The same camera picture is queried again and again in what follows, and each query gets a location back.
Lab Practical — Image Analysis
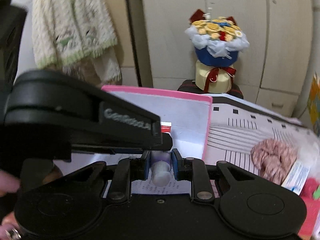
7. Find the purple cream tube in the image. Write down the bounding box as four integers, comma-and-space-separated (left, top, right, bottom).
150, 151, 171, 187

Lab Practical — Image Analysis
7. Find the pink floral scrunchie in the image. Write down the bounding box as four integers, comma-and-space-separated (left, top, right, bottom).
251, 139, 297, 185

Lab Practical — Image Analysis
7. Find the small white blue box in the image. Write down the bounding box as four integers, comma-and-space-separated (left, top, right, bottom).
281, 161, 310, 195

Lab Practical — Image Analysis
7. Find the red strawberry plush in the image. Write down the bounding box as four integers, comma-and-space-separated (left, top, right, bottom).
300, 178, 319, 200

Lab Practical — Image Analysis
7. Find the person's hand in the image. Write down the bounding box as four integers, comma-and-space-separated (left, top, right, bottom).
0, 169, 22, 240

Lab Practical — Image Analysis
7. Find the white paper sheet in box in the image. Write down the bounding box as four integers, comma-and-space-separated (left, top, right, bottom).
131, 178, 191, 195

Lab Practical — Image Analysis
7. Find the pink cardboard box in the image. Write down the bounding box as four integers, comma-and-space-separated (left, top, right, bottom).
54, 85, 212, 195

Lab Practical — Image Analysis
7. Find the striped white tablecloth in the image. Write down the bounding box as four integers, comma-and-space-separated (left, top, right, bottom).
204, 93, 320, 240

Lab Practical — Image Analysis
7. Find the cream knitted cardigan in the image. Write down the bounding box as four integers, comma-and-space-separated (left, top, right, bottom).
32, 0, 122, 86

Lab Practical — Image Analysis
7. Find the cream gift box red ribbon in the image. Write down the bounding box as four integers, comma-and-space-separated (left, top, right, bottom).
195, 61, 236, 94

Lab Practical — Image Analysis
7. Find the black clothes rack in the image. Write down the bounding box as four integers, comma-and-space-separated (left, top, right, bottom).
126, 0, 153, 88

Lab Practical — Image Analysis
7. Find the flower bouquet blue wrap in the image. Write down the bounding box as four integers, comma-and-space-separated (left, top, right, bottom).
185, 9, 249, 67

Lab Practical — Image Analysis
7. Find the colourful paper gift bag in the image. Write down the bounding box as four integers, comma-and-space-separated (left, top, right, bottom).
307, 73, 320, 137

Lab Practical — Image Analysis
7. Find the beige wardrobe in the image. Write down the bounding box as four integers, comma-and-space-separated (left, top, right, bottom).
143, 0, 313, 116

